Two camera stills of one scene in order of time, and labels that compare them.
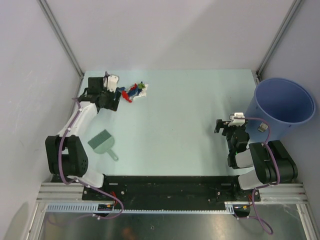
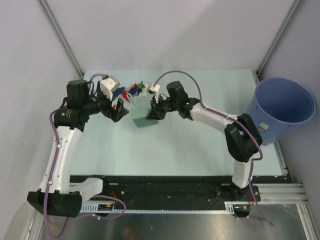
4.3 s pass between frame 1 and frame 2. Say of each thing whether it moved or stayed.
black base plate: stayed
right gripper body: moved
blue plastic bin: stayed
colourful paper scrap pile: stayed
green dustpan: moved
